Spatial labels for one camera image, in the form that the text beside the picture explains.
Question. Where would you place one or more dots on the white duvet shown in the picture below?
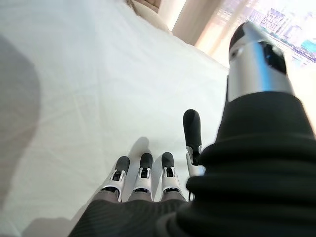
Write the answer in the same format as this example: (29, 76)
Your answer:
(98, 86)

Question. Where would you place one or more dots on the large beige pillow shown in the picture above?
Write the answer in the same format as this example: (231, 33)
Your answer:
(150, 14)

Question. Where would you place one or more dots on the sheer beige curtain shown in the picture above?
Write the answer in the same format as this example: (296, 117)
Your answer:
(217, 32)

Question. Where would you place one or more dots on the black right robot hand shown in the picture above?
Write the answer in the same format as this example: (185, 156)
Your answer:
(247, 172)

